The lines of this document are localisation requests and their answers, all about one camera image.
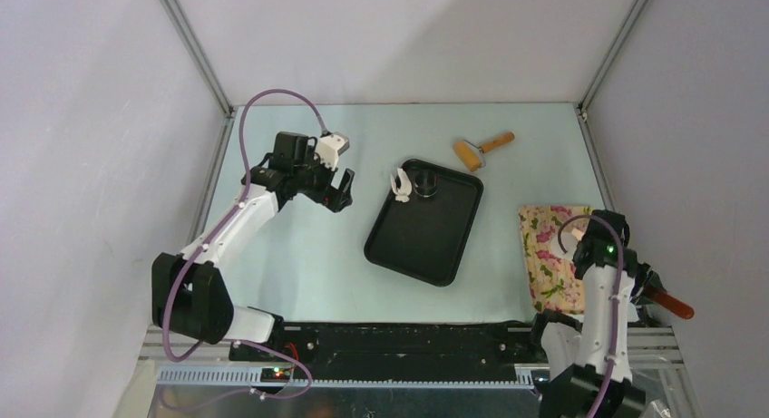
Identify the black baking tray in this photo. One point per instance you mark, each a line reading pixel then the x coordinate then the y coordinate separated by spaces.
pixel 424 238

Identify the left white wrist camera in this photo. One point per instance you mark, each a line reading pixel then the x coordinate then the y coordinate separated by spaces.
pixel 329 149

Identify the wooden dough roller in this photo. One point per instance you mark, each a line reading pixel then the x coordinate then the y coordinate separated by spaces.
pixel 473 155

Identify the aluminium frame with cable duct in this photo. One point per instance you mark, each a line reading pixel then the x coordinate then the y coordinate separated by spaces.
pixel 226 364

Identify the metal spatula with red handle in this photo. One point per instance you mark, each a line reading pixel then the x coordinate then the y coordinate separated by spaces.
pixel 660 297

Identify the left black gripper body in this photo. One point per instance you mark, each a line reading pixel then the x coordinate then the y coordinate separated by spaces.
pixel 314 179

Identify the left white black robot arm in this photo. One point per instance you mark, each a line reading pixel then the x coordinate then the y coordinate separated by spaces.
pixel 190 293

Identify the floral cloth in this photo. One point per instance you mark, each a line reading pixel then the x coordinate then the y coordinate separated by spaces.
pixel 551 277

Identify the white dough ball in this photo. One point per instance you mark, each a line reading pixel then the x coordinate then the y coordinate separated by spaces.
pixel 401 186

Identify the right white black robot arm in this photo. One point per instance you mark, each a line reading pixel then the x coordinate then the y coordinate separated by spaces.
pixel 590 374

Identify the small round metal cup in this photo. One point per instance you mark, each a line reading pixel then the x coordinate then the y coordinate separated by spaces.
pixel 425 183

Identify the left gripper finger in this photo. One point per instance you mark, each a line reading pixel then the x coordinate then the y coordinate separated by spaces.
pixel 337 200
pixel 345 184

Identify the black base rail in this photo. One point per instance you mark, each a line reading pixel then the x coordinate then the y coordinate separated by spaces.
pixel 401 353

